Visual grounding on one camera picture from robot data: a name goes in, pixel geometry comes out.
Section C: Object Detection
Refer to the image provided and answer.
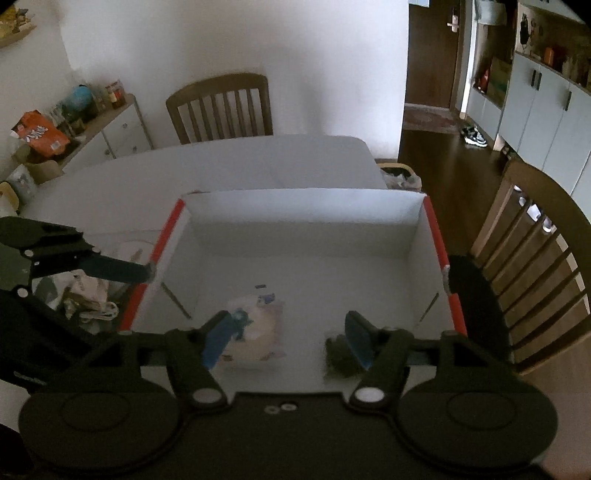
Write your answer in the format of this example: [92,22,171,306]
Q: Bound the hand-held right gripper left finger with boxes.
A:
[88,310,236,411]

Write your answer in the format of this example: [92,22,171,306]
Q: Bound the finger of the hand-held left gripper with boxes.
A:
[0,217,156,297]

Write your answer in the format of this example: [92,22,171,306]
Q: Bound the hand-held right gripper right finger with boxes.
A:
[345,311,490,409]

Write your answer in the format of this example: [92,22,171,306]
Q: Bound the dark green wrapper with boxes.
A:
[324,330,368,377]

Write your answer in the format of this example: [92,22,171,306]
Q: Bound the brown paper bag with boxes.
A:
[60,270,122,324]

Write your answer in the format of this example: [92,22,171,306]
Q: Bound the white plastic packet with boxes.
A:
[221,295,287,365]

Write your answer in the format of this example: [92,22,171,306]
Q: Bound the red and white cardboard box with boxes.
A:
[117,188,469,393]

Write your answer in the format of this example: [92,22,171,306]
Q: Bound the white marble desktop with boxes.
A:
[0,134,591,480]

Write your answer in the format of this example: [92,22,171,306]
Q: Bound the brown cardboard box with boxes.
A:
[23,159,64,185]

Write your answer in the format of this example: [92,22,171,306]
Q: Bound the white plastic bag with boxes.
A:
[7,164,38,204]

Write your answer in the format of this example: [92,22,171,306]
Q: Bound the white sideboard with wooden top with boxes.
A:
[9,93,154,185]

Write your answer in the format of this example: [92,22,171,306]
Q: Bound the orange snack bag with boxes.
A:
[10,110,71,155]

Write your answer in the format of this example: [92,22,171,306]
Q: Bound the blue globe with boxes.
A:
[62,84,95,121]

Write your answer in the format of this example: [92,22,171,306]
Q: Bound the wooden waste basket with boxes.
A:
[376,159,422,191]

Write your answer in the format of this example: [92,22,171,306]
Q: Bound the brown wooden slatted chair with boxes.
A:
[165,72,274,145]
[468,159,591,377]

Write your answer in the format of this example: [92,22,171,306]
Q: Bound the patterned door rug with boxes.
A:
[404,105,462,134]

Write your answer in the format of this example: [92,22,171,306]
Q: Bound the low white cabinet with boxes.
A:
[465,85,504,123]

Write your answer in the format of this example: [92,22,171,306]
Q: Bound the brown wooden door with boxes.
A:
[406,0,462,109]

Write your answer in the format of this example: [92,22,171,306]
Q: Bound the green box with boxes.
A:
[489,58,512,108]

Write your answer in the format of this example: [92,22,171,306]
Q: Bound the wooden wall shelf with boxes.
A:
[0,4,38,48]

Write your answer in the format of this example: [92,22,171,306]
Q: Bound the tall white cabinet black handles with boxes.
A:
[496,51,591,199]

